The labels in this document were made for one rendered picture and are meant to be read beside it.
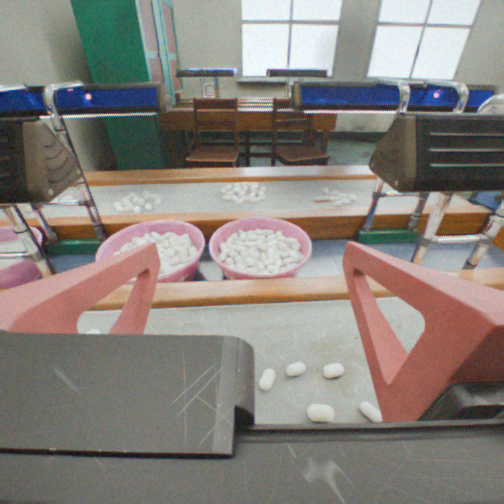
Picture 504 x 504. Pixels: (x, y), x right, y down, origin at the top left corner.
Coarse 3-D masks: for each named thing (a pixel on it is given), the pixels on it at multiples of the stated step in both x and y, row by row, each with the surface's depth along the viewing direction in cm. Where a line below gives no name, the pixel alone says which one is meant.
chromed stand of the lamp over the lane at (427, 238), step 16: (496, 96) 38; (480, 112) 40; (448, 192) 48; (432, 224) 52; (496, 224) 53; (432, 240) 55; (448, 240) 55; (464, 240) 55; (480, 240) 55; (416, 256) 57; (480, 256) 58
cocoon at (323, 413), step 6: (312, 408) 36; (318, 408) 36; (324, 408) 36; (330, 408) 36; (312, 414) 35; (318, 414) 35; (324, 414) 35; (330, 414) 35; (318, 420) 35; (324, 420) 35; (330, 420) 35
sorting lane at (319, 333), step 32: (96, 320) 51; (160, 320) 51; (192, 320) 51; (224, 320) 51; (256, 320) 51; (288, 320) 51; (320, 320) 51; (352, 320) 51; (416, 320) 50; (256, 352) 45; (288, 352) 45; (320, 352) 45; (352, 352) 45; (256, 384) 41; (288, 384) 41; (320, 384) 41; (352, 384) 40; (256, 416) 37; (288, 416) 37; (352, 416) 37
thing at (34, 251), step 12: (12, 216) 45; (24, 228) 47; (24, 240) 48; (36, 240) 49; (0, 252) 51; (12, 252) 51; (24, 252) 51; (36, 252) 50; (36, 264) 52; (48, 264) 53; (48, 276) 54
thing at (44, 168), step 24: (0, 120) 23; (24, 120) 23; (0, 144) 23; (24, 144) 23; (48, 144) 25; (0, 168) 23; (24, 168) 24; (48, 168) 25; (72, 168) 28; (0, 192) 24; (24, 192) 24; (48, 192) 25
